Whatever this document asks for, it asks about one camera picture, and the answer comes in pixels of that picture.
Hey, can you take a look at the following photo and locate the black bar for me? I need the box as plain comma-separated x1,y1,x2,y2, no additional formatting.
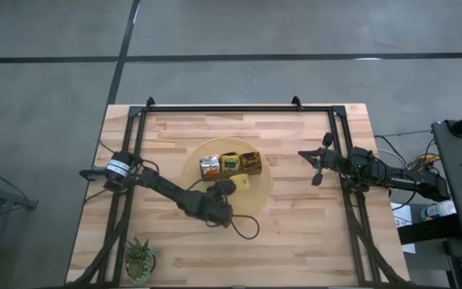
397,214,462,246

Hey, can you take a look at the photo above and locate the small potted green plant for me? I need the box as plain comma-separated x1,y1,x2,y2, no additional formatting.
123,236,162,285

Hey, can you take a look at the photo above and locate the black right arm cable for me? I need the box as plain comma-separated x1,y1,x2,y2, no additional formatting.
345,154,419,212

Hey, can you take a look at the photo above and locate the black aluminium rig frame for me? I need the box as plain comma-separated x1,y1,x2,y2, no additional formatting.
67,104,408,289

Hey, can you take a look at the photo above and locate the brown wooden tea box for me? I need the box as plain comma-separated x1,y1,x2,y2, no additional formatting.
198,150,263,182

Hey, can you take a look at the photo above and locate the white paper sheet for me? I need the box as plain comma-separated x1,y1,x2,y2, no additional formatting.
390,201,417,255

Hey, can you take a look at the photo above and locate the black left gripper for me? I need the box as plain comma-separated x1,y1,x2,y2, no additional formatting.
197,179,239,229

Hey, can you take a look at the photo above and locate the yellow tea packet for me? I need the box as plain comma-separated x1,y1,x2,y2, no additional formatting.
220,162,241,175
230,173,252,192
219,151,240,165

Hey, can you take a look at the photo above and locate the desk cable bundle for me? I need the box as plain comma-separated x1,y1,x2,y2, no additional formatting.
374,134,443,177

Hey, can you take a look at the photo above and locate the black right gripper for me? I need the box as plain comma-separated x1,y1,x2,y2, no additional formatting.
298,132,351,188

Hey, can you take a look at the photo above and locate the round woven straw placemat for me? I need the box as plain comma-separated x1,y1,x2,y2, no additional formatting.
180,136,274,218

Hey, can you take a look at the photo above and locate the white plastic bottle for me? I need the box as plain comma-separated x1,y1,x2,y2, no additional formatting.
419,200,458,222

